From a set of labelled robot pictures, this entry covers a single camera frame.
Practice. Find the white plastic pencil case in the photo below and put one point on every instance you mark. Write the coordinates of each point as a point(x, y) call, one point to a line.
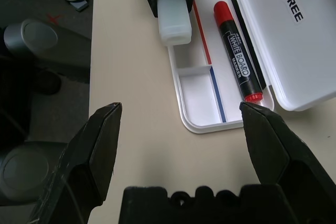
point(288, 51)

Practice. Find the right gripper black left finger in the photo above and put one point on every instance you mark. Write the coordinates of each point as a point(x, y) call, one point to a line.
point(92, 155)

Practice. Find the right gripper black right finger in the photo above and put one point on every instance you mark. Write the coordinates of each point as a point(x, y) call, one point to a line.
point(275, 150)

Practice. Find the translucent highlighter with green cap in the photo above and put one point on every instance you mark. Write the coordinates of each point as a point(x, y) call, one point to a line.
point(173, 24)

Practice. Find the red black whiteboard marker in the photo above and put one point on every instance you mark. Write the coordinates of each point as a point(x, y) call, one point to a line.
point(236, 51)

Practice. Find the blue grey floor block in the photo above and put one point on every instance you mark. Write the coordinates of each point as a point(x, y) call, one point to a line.
point(80, 5)

